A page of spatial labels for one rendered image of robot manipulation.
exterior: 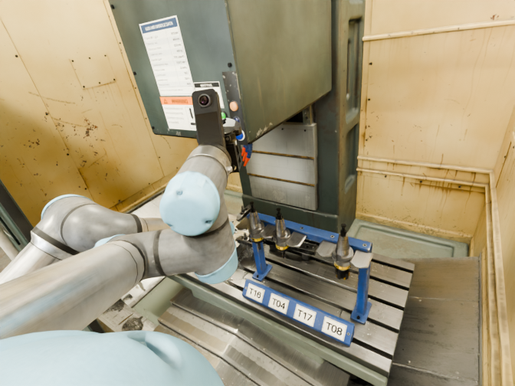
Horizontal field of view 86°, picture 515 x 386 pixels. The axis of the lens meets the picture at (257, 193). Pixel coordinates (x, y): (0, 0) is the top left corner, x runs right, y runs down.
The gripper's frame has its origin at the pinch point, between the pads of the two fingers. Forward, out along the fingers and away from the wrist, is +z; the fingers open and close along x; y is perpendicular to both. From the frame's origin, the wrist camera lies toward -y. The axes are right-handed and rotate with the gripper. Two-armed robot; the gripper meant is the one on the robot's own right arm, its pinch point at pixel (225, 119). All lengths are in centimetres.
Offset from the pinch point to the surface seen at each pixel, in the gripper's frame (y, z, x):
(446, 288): 88, 21, 75
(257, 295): 75, 11, -4
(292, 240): 46.6, 10.3, 12.3
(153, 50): -16.1, 26.4, -22.9
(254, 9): -21.4, 21.0, 8.5
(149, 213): 86, 98, -91
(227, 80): -6.8, 13.2, -0.2
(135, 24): -23.3, 28.9, -27.1
